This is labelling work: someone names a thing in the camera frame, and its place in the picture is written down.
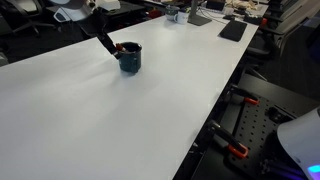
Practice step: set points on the orange handled clamp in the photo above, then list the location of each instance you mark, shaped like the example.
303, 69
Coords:
234, 146
248, 96

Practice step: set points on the black keyboard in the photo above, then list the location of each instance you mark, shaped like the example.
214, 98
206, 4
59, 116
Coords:
234, 30

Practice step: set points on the white coffee mug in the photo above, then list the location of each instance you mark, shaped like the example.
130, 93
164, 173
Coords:
181, 18

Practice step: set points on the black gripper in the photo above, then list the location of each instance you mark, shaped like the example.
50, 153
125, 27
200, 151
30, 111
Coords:
94, 25

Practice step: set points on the red dry erase marker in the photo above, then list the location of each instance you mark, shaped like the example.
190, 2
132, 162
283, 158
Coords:
120, 47

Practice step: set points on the black office chair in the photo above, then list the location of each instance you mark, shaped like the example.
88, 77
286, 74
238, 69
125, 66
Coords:
269, 43

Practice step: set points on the dark teal mug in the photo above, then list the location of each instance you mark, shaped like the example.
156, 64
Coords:
130, 60

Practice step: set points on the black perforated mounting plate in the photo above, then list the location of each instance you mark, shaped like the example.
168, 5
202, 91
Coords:
256, 129

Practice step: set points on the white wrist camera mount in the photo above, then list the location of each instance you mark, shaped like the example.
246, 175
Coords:
109, 4

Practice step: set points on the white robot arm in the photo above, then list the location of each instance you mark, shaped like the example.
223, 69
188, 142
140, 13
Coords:
75, 10

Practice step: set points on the grey monitor stand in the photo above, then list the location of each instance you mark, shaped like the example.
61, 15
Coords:
194, 18

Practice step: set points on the near orange handled clamp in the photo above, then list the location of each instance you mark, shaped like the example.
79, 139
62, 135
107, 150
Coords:
234, 146

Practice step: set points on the green patterned mug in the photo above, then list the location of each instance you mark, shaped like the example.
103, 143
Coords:
171, 11

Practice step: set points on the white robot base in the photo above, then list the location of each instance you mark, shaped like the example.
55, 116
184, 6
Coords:
300, 138

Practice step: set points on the far orange handled clamp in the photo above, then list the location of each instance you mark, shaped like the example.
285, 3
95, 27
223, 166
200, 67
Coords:
248, 96

